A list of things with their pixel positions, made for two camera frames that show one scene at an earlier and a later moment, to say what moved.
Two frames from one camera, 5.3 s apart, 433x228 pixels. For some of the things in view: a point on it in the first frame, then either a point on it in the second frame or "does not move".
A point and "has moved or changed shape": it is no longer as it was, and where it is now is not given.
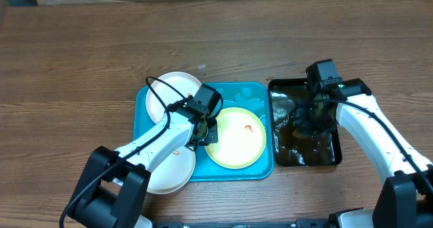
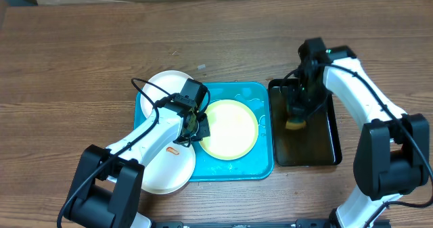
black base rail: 300,223 does not move
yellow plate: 241,138 has moved or changed shape
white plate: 173,174 does not move
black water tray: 295,143 does not move
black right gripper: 304,124 → 298,109
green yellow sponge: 296,133 has moved or changed shape
